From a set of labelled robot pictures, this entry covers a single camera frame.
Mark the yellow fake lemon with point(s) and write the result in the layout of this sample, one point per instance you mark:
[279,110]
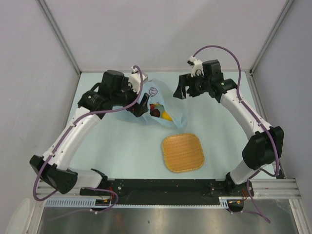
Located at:
[166,116]

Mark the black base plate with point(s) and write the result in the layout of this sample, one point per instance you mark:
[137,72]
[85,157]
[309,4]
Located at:
[174,192]

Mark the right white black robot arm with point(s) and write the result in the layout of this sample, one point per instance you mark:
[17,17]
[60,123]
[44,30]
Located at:
[265,142]

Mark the red cherry tomato bunch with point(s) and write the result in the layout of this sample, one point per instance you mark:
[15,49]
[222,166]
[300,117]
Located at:
[153,106]

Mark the dark red fake plum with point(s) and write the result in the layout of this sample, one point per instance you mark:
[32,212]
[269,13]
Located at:
[155,113]

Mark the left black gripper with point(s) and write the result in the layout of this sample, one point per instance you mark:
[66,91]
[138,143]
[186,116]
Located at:
[138,109]

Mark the aluminium frame rail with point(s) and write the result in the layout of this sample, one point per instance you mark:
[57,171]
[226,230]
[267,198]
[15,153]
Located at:
[263,188]

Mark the light blue plastic bag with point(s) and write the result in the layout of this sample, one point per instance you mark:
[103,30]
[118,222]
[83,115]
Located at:
[160,94]

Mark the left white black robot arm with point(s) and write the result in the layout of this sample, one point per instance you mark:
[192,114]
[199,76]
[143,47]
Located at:
[116,92]

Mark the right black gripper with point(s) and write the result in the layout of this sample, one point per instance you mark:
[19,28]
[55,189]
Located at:
[186,80]

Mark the white slotted cable duct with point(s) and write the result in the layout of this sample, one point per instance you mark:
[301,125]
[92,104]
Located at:
[78,202]

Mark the woven bamboo tray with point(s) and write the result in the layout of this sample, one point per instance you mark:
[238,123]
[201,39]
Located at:
[182,153]

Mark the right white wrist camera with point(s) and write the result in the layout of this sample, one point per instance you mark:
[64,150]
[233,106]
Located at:
[196,64]

